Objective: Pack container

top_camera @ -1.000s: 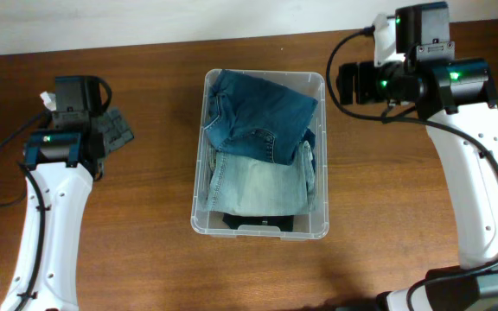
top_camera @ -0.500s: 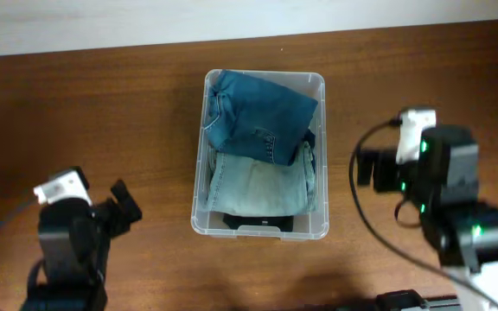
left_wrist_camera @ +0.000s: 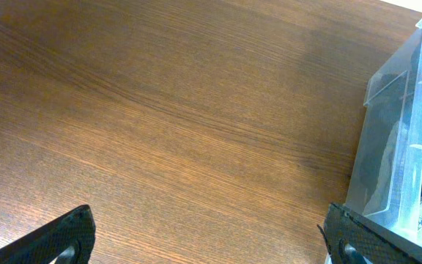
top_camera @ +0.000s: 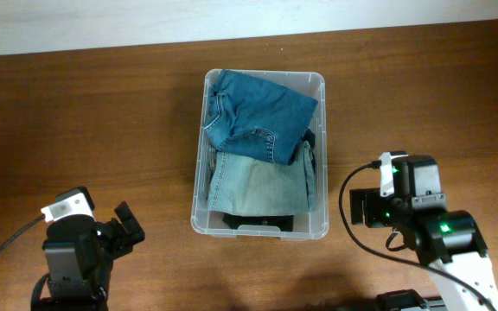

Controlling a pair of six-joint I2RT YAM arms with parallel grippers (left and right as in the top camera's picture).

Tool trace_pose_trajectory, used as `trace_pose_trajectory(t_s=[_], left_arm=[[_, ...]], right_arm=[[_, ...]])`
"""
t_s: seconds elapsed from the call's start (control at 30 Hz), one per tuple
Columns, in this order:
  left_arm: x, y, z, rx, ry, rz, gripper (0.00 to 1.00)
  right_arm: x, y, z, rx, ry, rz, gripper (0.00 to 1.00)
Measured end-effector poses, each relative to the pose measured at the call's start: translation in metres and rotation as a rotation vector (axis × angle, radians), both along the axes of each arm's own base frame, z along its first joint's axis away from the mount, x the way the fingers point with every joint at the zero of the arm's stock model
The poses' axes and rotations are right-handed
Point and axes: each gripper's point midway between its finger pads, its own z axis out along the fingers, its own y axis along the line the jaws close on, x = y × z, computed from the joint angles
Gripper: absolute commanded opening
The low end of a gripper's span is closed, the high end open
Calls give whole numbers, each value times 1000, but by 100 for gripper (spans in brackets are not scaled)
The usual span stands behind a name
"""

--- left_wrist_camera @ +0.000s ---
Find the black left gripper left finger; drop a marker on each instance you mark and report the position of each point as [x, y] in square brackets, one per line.
[68, 239]

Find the clear plastic storage bin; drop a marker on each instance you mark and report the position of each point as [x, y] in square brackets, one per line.
[386, 180]

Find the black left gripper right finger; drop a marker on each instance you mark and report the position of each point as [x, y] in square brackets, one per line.
[352, 238]

